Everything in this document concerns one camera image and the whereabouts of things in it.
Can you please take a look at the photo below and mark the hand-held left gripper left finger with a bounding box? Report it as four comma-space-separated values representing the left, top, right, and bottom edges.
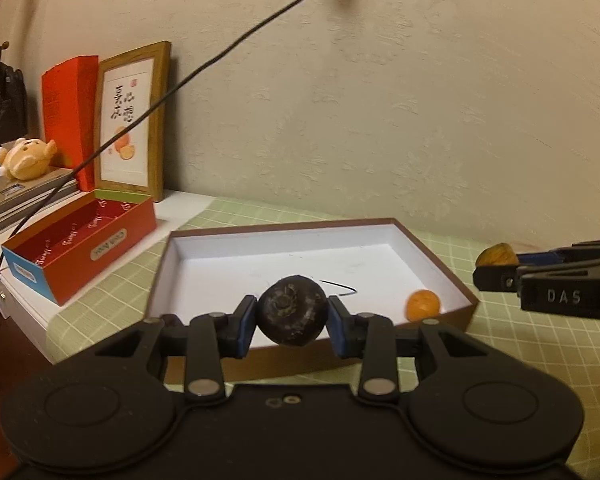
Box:
95, 295, 258, 406

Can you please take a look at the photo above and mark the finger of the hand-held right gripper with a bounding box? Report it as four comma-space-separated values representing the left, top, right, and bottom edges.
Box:
517, 239, 600, 266
472, 257, 600, 322

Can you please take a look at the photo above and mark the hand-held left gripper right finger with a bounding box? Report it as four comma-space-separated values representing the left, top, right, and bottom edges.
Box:
326, 295, 486, 406

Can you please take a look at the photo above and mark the dark water chestnut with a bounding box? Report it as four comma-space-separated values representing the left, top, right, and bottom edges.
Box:
256, 275, 328, 347

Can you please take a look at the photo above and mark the brown walnut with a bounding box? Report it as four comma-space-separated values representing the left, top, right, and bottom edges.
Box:
475, 242, 521, 267

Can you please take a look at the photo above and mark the white shallow cardboard box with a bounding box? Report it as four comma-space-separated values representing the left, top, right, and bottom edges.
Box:
147, 217, 480, 361

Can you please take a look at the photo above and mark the small orange kumquat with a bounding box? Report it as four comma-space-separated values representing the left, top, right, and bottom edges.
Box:
406, 290, 441, 320

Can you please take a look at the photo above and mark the green checked tablecloth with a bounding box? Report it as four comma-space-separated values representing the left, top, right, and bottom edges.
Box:
50, 195, 600, 480

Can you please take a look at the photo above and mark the red open gift box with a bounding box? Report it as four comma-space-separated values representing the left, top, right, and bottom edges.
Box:
1, 189, 158, 307

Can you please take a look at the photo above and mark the wooden framed calligraphy picture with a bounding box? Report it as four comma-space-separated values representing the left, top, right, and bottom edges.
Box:
94, 41, 172, 203

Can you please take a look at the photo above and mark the silver flat device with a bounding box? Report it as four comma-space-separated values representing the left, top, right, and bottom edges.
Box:
0, 182, 83, 246

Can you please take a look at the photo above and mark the silver digital scale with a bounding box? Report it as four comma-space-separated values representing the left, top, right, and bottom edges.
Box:
0, 166, 76, 211

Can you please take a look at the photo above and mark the yellow plush toy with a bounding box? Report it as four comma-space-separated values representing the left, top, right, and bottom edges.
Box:
0, 137, 58, 182

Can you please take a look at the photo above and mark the red paper envelope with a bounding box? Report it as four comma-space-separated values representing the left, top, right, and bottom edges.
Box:
41, 54, 100, 192

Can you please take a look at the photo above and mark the black hanging bag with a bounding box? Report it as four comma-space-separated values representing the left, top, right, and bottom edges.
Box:
0, 62, 28, 146

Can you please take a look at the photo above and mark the black cable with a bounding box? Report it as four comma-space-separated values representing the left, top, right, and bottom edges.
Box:
0, 0, 347, 306

